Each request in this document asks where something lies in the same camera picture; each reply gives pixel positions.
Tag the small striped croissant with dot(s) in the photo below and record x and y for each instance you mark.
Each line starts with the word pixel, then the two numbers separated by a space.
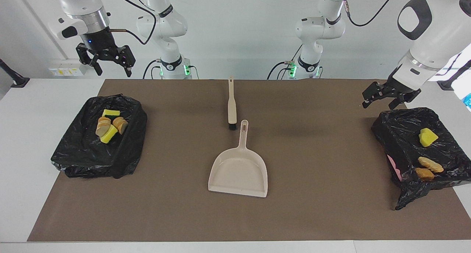
pixel 430 164

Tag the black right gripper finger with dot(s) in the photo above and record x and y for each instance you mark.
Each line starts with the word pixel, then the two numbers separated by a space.
pixel 128 60
pixel 88 56

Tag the white wall outlet box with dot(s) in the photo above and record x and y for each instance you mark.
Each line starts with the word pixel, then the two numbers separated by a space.
pixel 62 72

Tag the black camera stand clamp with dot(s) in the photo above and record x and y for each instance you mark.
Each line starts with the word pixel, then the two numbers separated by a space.
pixel 18 82
pixel 447 85

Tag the striped bread loaf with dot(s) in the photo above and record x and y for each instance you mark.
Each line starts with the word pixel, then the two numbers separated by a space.
pixel 103 127

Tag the brown bread roll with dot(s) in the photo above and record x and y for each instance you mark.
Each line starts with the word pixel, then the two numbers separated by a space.
pixel 424 174

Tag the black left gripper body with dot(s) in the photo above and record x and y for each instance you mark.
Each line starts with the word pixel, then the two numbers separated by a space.
pixel 394 88

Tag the plain yellow sponge piece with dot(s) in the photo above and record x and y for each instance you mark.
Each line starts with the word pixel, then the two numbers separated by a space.
pixel 428 137

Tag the black plastic trash bag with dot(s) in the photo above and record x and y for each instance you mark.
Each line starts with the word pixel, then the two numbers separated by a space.
pixel 401 131
pixel 92 157

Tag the large striped croissant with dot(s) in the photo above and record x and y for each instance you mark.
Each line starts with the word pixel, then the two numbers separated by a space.
pixel 120 125

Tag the pink bin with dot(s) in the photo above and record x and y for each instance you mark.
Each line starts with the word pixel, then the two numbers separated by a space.
pixel 395 168

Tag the beige plastic dustpan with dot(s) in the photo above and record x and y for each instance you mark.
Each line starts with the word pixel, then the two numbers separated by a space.
pixel 239 172

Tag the blue white packet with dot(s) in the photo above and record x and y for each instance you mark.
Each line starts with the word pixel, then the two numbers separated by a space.
pixel 468 100

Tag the beige hand brush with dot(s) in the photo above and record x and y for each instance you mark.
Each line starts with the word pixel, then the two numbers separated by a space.
pixel 232 109

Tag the notched yellow green sponge piece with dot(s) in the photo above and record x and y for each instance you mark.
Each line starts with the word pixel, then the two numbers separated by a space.
pixel 108 135

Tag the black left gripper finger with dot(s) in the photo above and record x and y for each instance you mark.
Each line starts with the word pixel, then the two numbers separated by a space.
pixel 406 96
pixel 371 93

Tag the brown paper table mat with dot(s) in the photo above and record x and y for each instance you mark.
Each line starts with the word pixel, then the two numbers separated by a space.
pixel 235 223

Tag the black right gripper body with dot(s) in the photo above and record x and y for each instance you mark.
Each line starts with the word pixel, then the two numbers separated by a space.
pixel 101 45

